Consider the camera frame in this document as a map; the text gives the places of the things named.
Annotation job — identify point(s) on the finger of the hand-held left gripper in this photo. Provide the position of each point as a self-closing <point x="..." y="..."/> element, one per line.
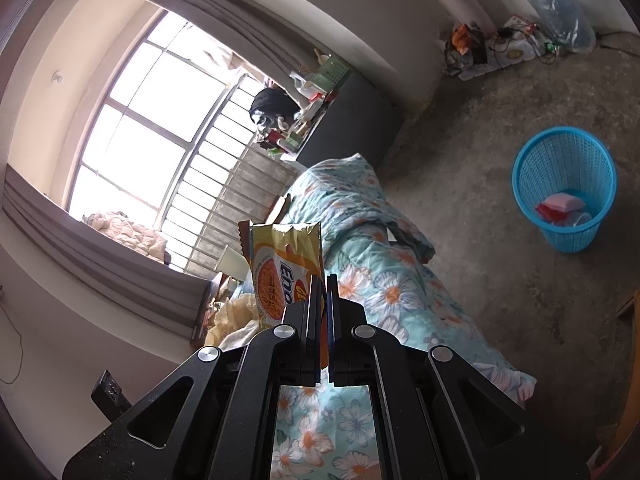
<point x="111" y="392"/>

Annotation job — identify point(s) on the orange plastic bag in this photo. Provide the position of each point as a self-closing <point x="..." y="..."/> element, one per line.
<point x="460" y="37"/>

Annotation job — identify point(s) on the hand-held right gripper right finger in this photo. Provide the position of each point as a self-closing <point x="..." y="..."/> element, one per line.
<point x="350" y="345"/>

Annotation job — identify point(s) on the floral teal blanket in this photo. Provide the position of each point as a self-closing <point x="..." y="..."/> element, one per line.
<point x="400" y="285"/>

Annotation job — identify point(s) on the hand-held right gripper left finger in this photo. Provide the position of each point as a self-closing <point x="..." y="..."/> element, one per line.
<point x="300" y="340"/>

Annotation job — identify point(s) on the black bag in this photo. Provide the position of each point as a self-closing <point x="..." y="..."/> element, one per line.
<point x="272" y="105"/>

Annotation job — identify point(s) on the pale hanging clothes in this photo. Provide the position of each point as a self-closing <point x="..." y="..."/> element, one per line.
<point x="220" y="55"/>

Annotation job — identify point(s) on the green plastic basket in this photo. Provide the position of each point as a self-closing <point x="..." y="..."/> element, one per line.
<point x="330" y="76"/>

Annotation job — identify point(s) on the yellow snack packet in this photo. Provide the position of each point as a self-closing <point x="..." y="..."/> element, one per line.
<point x="280" y="270"/>

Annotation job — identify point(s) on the cream hanging garment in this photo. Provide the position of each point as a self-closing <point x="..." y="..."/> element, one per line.
<point x="130" y="235"/>

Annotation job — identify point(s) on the white paper cup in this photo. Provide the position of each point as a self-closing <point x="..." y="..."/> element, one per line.
<point x="234" y="262"/>

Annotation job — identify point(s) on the blue plastic wastebasket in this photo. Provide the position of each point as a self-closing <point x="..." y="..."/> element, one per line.
<point x="550" y="160"/>

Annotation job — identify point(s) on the empty blue water jug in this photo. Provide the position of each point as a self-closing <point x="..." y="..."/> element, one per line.
<point x="555" y="5"/>

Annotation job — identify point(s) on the grey curtain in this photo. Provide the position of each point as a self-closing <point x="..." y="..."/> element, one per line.
<point x="100" y="265"/>
<point x="225" y="5"/>

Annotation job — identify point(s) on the wooden board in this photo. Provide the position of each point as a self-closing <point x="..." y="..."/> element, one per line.
<point x="630" y="306"/>

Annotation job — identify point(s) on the grey cabinet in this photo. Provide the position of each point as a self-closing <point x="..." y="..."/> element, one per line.
<point x="360" y="120"/>

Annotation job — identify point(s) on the white plastic jug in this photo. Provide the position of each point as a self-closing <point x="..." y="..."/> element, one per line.
<point x="301" y="85"/>

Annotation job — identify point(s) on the pink knitted sponge pad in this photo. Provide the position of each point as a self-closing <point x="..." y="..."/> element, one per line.
<point x="565" y="201"/>

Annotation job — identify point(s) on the clear plastic bowl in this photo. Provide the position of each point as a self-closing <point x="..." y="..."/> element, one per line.
<point x="582" y="219"/>

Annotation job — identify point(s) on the metal window railing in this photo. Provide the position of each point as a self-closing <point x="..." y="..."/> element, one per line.
<point x="235" y="180"/>

